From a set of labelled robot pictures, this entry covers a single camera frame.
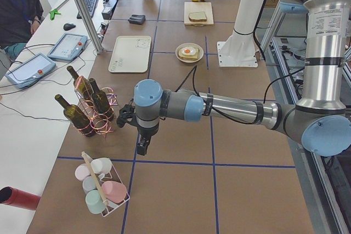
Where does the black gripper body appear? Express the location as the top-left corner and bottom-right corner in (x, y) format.
(137, 125), (159, 143)

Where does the bread slice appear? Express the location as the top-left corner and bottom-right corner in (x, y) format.
(188, 11), (207, 22)
(178, 46), (199, 60)

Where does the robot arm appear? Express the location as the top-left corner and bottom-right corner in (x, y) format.
(134, 0), (350, 157)

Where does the cream bear serving tray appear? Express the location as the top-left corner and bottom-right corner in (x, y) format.
(108, 36), (151, 73)

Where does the white cup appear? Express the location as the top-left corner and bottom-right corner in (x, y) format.
(90, 157), (112, 174)

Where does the rose pink cup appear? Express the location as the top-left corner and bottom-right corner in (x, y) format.
(101, 181), (127, 203)

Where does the middle dark wine bottle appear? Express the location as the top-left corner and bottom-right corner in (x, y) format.
(88, 78), (114, 121)

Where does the dark wine bottle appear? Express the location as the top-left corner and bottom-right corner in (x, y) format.
(66, 66), (94, 108)
(54, 94), (95, 137)
(88, 78), (114, 121)

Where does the light pink cup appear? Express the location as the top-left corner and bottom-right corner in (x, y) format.
(75, 163), (90, 181)

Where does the grey cup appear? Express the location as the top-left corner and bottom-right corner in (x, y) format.
(82, 176), (97, 194)

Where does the front dark wine bottle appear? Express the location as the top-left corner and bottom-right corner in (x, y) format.
(54, 94), (95, 137)

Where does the mint green cup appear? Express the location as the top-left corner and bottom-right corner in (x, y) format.
(85, 190), (106, 214)

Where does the rear dark wine bottle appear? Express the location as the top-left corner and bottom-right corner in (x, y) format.
(66, 66), (94, 108)

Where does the white round plate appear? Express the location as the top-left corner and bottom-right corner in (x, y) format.
(175, 43), (204, 63)

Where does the bread slice under egg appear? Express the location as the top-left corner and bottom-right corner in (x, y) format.
(178, 46), (199, 60)

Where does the fried egg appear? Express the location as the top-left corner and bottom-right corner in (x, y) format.
(179, 47), (197, 56)

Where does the far teach pendant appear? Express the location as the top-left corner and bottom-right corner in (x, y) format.
(47, 33), (88, 62)

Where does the teach pendant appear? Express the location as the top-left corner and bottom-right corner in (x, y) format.
(5, 53), (56, 89)
(47, 33), (88, 62)

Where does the grey folded cloth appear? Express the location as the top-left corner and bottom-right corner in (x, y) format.
(128, 14), (146, 25)

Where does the black computer mouse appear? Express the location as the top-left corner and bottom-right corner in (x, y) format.
(63, 22), (76, 31)

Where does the near teach pendant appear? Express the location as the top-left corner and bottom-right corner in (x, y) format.
(5, 53), (56, 89)

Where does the wooden cutting board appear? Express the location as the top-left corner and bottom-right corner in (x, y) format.
(184, 2), (214, 26)

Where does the red cylinder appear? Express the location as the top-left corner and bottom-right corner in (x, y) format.
(1, 186), (41, 210)

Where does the black keyboard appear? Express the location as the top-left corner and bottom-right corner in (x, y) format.
(84, 0), (98, 18)

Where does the green clamp tool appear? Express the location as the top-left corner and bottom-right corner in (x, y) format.
(49, 9), (61, 20)

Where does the seated person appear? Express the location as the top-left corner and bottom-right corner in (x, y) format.
(1, 0), (43, 61)

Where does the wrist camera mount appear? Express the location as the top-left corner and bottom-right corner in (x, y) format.
(116, 104), (137, 128)

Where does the white wire cup rack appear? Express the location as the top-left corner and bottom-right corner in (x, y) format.
(81, 151), (131, 218)

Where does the copper wire bottle rack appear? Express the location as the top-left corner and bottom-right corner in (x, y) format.
(74, 87), (118, 136)

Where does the wooden rack handle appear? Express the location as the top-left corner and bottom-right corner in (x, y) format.
(81, 151), (108, 206)

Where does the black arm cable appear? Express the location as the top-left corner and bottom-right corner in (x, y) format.
(175, 65), (305, 124)

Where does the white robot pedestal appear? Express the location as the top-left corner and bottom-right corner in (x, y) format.
(217, 0), (265, 67)

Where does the aluminium frame post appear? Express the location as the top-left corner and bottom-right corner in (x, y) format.
(74, 0), (103, 54)

